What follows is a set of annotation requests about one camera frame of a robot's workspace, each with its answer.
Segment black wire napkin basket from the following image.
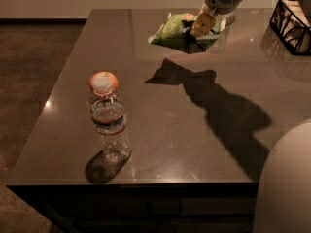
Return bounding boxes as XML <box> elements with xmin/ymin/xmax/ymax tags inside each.
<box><xmin>269</xmin><ymin>0</ymin><xmax>311</xmax><ymax>56</ymax></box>

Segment clear plastic water bottle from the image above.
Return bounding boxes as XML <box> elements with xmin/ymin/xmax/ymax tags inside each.
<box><xmin>87</xmin><ymin>75</ymin><xmax>133</xmax><ymax>164</ymax></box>

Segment red apple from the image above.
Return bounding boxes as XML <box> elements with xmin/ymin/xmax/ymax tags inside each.
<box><xmin>89</xmin><ymin>72</ymin><xmax>119</xmax><ymax>92</ymax></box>

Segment green jalapeno chip bag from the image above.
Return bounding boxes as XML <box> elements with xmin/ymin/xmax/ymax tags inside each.
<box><xmin>148</xmin><ymin>13</ymin><xmax>226</xmax><ymax>51</ymax></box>

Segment dark cabinet drawers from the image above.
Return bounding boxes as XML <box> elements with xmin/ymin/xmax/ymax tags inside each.
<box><xmin>8</xmin><ymin>183</ymin><xmax>258</xmax><ymax>233</ymax></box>

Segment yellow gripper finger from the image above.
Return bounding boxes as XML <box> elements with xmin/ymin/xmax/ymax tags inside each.
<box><xmin>190</xmin><ymin>12</ymin><xmax>217</xmax><ymax>37</ymax></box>

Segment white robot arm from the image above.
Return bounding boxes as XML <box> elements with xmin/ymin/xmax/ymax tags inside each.
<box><xmin>200</xmin><ymin>0</ymin><xmax>311</xmax><ymax>233</ymax></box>

